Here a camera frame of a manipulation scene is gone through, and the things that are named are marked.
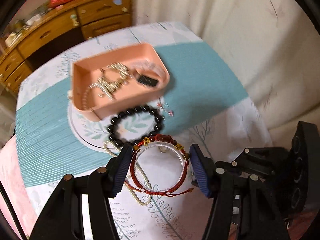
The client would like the cream floral curtain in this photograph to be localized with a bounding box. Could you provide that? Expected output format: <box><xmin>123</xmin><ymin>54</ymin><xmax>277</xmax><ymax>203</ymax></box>
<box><xmin>133</xmin><ymin>0</ymin><xmax>319</xmax><ymax>143</ymax></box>

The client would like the red braided cord bracelet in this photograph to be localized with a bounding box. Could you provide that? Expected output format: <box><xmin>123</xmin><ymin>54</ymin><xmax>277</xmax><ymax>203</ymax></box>
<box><xmin>125</xmin><ymin>133</ymin><xmax>194</xmax><ymax>197</ymax></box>

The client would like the small black card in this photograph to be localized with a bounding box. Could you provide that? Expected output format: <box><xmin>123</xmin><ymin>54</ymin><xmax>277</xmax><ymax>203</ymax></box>
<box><xmin>137</xmin><ymin>75</ymin><xmax>159</xmax><ymax>87</ymax></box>

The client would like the wooden desk with drawers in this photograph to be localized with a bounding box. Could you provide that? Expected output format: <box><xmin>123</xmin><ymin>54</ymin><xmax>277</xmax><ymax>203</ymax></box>
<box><xmin>1</xmin><ymin>0</ymin><xmax>132</xmax><ymax>94</ymax></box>

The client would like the pink blanket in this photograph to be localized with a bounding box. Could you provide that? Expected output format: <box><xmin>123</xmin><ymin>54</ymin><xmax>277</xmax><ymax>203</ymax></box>
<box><xmin>0</xmin><ymin>136</ymin><xmax>37</xmax><ymax>236</ymax></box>

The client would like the pink plastic tray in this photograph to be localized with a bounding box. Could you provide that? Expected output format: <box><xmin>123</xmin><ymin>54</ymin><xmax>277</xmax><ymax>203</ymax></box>
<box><xmin>68</xmin><ymin>43</ymin><xmax>170</xmax><ymax>121</ymax></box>

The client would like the silver ring with charm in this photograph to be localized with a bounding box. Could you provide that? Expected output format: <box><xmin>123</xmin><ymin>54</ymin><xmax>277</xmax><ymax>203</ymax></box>
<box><xmin>157</xmin><ymin>101</ymin><xmax>175</xmax><ymax>117</ymax></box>

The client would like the clear white bangle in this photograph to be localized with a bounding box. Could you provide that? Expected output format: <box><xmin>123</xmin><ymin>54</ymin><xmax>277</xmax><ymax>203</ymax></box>
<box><xmin>131</xmin><ymin>141</ymin><xmax>188</xmax><ymax>193</ymax></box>

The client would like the silver chain jewelry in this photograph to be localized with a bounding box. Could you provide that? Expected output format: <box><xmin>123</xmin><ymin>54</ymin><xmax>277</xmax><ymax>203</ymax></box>
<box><xmin>86</xmin><ymin>62</ymin><xmax>130</xmax><ymax>100</ymax></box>

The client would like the black bead bracelet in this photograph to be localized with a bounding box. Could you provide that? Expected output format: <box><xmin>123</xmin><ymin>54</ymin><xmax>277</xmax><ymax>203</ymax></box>
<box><xmin>107</xmin><ymin>105</ymin><xmax>166</xmax><ymax>147</ymax></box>

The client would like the white pearl necklace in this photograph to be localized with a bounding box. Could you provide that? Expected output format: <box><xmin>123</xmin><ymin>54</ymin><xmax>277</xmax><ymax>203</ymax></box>
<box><xmin>102</xmin><ymin>139</ymin><xmax>153</xmax><ymax>207</ymax></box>

